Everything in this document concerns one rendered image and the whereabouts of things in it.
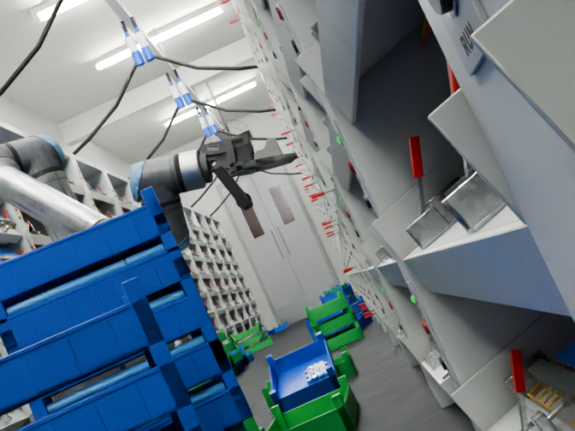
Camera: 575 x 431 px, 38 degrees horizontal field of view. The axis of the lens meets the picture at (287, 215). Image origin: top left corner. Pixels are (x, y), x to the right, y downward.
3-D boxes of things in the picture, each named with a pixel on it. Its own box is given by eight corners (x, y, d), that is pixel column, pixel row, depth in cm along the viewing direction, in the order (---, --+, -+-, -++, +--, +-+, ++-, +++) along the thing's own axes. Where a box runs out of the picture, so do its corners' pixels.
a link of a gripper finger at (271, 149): (290, 132, 184) (250, 140, 186) (295, 157, 184) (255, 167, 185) (293, 133, 187) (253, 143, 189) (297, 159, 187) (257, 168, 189)
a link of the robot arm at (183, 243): (138, 260, 192) (125, 209, 190) (176, 245, 200) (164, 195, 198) (163, 262, 186) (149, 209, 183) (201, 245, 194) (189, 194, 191)
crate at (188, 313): (28, 404, 124) (8, 355, 125) (40, 401, 144) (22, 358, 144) (212, 321, 132) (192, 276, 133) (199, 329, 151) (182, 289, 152)
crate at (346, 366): (271, 412, 266) (261, 389, 267) (276, 403, 286) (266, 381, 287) (357, 374, 265) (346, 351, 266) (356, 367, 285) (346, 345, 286)
